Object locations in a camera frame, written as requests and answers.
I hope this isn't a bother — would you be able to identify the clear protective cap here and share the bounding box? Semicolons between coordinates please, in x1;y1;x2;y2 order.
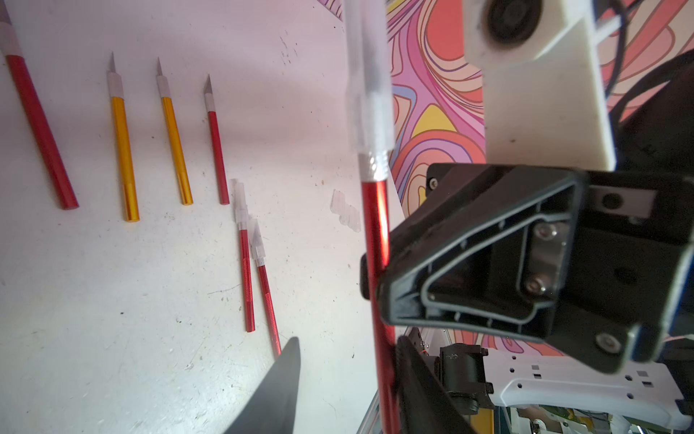
330;190;361;233

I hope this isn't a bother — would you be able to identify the red carving knife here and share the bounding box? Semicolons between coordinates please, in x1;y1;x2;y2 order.
249;218;282;358
1;1;79;210
204;76;230;205
231;179;256;333
343;1;400;433

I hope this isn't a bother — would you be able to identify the gold carving knife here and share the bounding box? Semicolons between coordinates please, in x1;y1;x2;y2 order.
155;59;193;205
107;54;140;222

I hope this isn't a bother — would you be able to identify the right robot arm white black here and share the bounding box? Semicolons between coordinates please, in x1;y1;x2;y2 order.
345;1;693;381

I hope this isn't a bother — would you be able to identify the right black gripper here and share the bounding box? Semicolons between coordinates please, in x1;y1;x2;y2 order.
375;165;693;374

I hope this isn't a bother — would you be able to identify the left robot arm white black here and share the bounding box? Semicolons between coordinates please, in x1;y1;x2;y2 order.
359;327;693;433

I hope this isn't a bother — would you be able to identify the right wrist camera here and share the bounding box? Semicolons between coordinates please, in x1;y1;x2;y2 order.
463;1;616;171

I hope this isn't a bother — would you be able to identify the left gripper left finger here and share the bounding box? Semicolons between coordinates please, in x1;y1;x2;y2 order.
225;337;301;434

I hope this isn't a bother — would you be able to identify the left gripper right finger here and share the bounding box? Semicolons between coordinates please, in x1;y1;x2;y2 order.
395;336;475;433

